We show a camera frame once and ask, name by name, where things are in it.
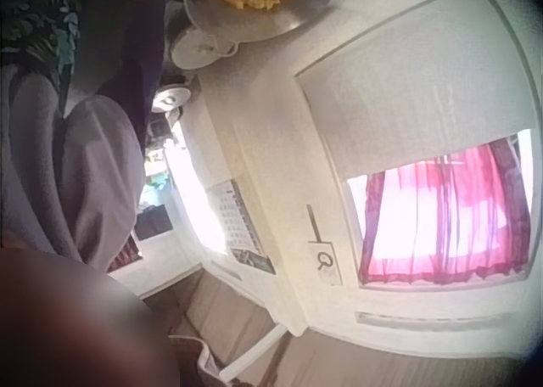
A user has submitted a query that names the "white pole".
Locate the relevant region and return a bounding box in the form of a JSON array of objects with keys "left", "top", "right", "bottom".
[{"left": 223, "top": 322, "right": 286, "bottom": 376}]

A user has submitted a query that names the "white pot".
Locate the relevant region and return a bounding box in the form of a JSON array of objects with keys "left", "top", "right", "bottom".
[{"left": 169, "top": 23, "right": 239, "bottom": 70}]

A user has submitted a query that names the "white roller blind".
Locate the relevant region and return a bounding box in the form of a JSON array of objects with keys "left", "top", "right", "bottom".
[{"left": 295, "top": 0, "right": 534, "bottom": 181}]

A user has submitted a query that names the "patterned cloth with white edge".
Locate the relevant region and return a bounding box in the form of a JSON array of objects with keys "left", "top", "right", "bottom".
[{"left": 168, "top": 334, "right": 223, "bottom": 387}]

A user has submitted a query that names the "shelf with small items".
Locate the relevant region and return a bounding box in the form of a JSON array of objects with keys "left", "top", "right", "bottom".
[{"left": 143, "top": 118, "right": 188, "bottom": 195}]

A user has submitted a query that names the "white paper with round mark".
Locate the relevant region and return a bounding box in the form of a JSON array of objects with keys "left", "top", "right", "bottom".
[{"left": 307, "top": 239, "right": 344, "bottom": 287}]

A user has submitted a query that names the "pink curtain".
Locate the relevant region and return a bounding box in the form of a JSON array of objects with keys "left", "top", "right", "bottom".
[{"left": 357, "top": 137, "right": 534, "bottom": 287}]

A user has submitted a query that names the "wall calendar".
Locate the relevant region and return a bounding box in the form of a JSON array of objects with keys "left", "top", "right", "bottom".
[{"left": 204, "top": 177, "right": 277, "bottom": 277}]

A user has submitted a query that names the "round metal plate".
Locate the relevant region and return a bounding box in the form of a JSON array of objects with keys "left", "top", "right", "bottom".
[{"left": 182, "top": 0, "right": 341, "bottom": 45}]

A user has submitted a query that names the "round metal lid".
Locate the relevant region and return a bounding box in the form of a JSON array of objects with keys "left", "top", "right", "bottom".
[{"left": 151, "top": 85, "right": 193, "bottom": 113}]

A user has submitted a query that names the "black box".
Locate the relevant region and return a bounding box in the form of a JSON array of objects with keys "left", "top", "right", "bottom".
[{"left": 137, "top": 204, "right": 174, "bottom": 242}]

